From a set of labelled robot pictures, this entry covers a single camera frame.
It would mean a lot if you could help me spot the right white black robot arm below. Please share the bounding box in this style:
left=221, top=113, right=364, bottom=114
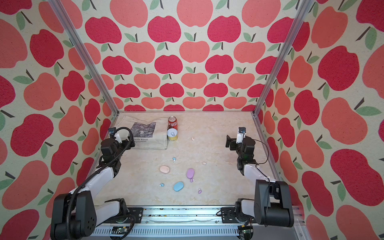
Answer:
left=226, top=134, right=294, bottom=228

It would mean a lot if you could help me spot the pink earbud charging case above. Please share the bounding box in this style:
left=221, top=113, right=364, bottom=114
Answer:
left=159, top=165, right=170, bottom=174

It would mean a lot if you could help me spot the purple earbud charging case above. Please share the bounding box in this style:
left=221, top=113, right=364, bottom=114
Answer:
left=186, top=168, right=195, bottom=179

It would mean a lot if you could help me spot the left aluminium frame post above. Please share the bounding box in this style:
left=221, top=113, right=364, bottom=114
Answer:
left=48, top=0, right=119, bottom=117

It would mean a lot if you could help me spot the blue earbud charging case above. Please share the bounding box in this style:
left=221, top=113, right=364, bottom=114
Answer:
left=173, top=182, right=184, bottom=192

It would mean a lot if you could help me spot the right aluminium frame post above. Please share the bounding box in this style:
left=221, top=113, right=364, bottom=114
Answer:
left=253, top=0, right=315, bottom=117

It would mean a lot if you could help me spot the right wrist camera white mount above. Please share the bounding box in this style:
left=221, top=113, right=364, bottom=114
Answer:
left=236, top=127, right=246, bottom=144

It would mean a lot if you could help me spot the yellow tin can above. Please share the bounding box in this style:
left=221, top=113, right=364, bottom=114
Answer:
left=167, top=128, right=178, bottom=141

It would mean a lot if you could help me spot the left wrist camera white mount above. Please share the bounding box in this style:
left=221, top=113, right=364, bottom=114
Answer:
left=108, top=127, right=122, bottom=144

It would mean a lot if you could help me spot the red cola can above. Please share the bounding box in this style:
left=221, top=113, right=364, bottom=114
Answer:
left=168, top=116, right=178, bottom=130

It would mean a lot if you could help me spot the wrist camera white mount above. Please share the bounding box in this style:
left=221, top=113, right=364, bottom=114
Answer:
left=108, top=127, right=122, bottom=144
left=236, top=127, right=246, bottom=144

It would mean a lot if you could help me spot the beige Monet tote bag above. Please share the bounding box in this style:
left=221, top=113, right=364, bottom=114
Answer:
left=115, top=116, right=168, bottom=150

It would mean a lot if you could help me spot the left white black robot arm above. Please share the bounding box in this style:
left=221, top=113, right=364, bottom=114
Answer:
left=50, top=137, right=136, bottom=240

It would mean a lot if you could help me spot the aluminium frame post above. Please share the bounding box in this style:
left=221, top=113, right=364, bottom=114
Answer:
left=253, top=0, right=315, bottom=117
left=48, top=0, right=119, bottom=117

